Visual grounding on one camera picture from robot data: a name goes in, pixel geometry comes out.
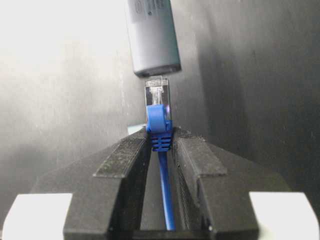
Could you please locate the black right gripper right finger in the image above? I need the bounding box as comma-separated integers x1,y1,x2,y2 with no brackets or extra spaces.
172,127,290,240

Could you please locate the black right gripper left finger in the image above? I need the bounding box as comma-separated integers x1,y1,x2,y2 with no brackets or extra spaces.
31,129,151,240

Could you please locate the grey USB hub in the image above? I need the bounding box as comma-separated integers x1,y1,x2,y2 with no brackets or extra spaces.
123,0,182,78

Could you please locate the blue LAN cable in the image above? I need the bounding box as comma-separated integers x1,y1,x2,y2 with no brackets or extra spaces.
144,77,177,231

